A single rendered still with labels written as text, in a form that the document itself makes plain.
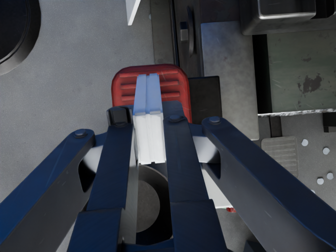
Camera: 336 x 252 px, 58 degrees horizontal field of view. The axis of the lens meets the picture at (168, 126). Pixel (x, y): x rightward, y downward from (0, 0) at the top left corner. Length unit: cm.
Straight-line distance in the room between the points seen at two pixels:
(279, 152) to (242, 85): 55
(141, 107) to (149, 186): 86
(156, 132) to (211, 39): 23
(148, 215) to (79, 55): 57
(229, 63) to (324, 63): 11
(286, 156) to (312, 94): 53
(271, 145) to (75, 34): 69
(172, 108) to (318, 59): 25
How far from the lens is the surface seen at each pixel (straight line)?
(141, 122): 15
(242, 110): 36
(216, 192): 38
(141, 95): 17
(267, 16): 32
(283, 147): 90
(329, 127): 111
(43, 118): 106
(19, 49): 108
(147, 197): 102
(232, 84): 36
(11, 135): 110
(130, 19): 99
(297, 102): 38
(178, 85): 23
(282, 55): 38
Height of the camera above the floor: 99
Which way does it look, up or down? 88 degrees down
